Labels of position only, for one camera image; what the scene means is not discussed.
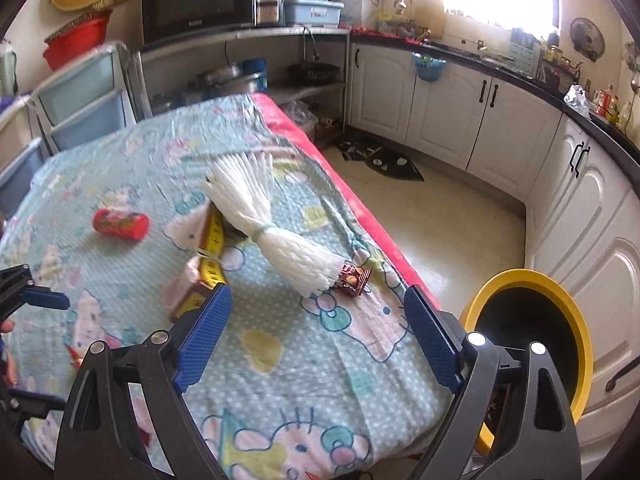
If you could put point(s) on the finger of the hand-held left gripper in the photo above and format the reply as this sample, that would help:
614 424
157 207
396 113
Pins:
35 404
47 299

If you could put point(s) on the black stone countertop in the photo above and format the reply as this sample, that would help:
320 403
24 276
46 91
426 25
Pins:
615 145

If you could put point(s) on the blue cartoon printed blanket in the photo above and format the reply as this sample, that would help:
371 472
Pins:
300 360

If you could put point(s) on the clear crumpled plastic bag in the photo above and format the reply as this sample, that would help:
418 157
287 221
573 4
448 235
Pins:
577 100

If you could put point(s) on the red cylindrical packet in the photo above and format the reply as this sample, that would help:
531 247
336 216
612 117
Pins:
120 224

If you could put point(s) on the black microwave oven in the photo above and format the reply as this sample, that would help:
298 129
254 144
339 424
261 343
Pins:
200 5

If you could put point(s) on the blue dish rack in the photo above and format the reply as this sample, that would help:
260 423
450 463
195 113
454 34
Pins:
310 10

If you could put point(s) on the brown red candy wrapper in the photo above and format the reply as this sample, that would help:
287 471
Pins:
354 279

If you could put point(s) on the yellow rimmed black bin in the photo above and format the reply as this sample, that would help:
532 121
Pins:
525 310

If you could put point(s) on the brown yellow carton box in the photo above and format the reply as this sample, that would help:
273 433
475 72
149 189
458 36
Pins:
215 245

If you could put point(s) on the grey wall fan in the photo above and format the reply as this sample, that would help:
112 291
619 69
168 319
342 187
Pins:
587 37

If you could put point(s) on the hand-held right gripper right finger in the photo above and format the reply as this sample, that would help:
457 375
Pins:
432 340

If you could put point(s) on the person's left hand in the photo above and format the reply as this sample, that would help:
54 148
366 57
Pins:
5 327

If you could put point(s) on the white plastic drawer unit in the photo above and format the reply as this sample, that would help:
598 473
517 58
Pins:
20 175
80 95

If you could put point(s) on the red dish cloth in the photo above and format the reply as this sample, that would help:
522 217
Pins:
380 32

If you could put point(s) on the blue hanging basket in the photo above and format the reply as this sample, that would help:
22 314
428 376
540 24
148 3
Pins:
429 71

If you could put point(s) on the white foam fruit net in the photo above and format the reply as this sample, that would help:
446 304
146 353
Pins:
280 255

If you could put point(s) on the pale green thermos jug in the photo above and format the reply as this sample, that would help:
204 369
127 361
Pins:
7 70

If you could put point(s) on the red sauce bottle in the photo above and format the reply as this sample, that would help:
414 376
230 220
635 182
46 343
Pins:
606 102

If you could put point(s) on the wooden cutting board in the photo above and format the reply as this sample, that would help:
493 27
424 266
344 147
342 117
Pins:
425 10

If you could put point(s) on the black patterned floor mat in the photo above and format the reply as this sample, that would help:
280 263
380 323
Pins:
395 167

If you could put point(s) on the red pink fleece blanket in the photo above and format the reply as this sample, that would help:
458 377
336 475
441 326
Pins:
341 195

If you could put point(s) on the red plastic basin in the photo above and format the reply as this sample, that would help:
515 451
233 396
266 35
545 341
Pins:
75 50

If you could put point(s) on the steel faucet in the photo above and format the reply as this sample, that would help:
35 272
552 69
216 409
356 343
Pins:
406 2

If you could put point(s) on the blue tin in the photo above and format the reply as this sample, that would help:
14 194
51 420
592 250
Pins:
255 67

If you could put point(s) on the steel pot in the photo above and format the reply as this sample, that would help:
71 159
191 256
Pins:
225 82

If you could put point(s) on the teal knife box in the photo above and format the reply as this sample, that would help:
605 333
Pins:
525 50

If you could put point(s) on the black wok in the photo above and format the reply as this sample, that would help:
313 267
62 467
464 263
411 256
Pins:
312 71

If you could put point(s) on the white kitchen cabinets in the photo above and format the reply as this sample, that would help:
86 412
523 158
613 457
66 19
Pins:
445 110

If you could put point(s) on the hanging kitchen utensils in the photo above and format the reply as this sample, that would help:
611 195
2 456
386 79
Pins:
631 60

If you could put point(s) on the clear plastic storage bag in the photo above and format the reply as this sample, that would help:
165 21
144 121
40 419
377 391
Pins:
305 117

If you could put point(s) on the steel kitchen shelf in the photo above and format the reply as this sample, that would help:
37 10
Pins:
280 34

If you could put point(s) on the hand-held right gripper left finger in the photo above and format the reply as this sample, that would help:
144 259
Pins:
205 335

